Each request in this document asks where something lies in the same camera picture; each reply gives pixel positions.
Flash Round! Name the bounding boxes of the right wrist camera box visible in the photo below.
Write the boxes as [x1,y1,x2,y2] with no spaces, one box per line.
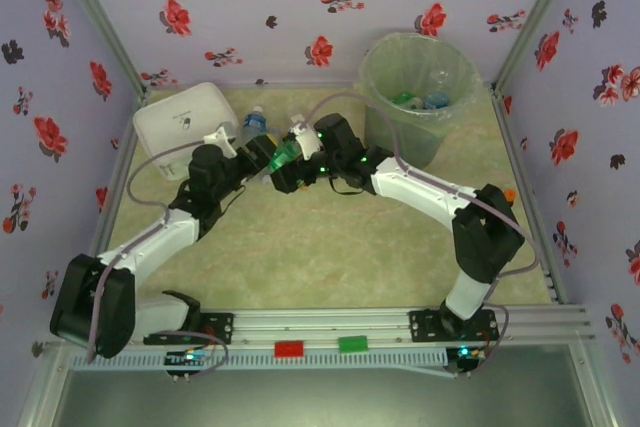
[292,124,325,159]

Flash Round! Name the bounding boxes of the blue-label bottle white cap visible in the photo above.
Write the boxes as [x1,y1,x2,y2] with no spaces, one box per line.
[423,90,450,111]
[242,105,269,141]

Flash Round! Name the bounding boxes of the aluminium lower frame rail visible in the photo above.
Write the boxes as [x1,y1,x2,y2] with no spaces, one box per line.
[18,346,76,427]
[567,341,621,427]

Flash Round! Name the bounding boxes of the small circuit board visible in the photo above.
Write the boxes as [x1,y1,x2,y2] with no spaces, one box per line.
[457,345,489,373]
[164,349,211,373]

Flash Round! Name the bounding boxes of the green bottle yellow cap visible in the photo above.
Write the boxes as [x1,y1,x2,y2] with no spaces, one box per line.
[389,90,424,109]
[267,132,303,174]

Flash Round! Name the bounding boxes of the green toy brick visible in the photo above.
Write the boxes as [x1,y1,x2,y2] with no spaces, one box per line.
[337,335,370,353]

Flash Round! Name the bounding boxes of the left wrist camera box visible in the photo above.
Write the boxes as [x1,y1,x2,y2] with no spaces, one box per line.
[203,129,237,158]

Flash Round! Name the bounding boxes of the left arm grey cable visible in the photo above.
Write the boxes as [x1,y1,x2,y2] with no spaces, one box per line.
[85,136,232,381]

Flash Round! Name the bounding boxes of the grey slotted cable duct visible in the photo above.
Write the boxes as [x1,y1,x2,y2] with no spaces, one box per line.
[69,349,451,373]

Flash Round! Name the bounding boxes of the aluminium frame rail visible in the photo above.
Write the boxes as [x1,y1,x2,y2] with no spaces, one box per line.
[491,88,569,304]
[567,341,621,427]
[74,89,149,311]
[18,346,76,427]

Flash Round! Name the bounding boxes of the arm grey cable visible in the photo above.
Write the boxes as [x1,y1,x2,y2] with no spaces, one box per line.
[302,93,544,378]
[85,136,232,381]

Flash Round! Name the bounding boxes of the thin aluminium wall rail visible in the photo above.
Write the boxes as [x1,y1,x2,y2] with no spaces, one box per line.
[144,79,364,93]

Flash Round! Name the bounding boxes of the wide aluminium base rail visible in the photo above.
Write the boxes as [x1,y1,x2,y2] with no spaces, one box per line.
[47,302,596,348]

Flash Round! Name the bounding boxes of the aluminium frame post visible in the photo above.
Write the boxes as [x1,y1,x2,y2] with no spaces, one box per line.
[492,0,586,91]
[47,0,149,96]

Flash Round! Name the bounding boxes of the grey waste bin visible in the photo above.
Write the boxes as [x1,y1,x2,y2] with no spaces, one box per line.
[360,31,476,171]

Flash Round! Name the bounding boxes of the white plastic storage box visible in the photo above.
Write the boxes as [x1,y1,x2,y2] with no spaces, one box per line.
[132,81,240,182]

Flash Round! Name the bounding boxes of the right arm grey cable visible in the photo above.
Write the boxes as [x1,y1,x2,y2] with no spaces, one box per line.
[302,93,544,378]

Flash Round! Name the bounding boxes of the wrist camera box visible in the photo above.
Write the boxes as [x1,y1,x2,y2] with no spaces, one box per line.
[203,129,237,158]
[292,124,325,159]

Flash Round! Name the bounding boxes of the clear plastic bin liner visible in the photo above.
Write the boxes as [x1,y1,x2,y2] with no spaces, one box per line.
[355,30,485,124]

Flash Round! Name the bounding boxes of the red toy brick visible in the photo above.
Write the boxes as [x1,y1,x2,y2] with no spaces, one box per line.
[273,340,306,358]

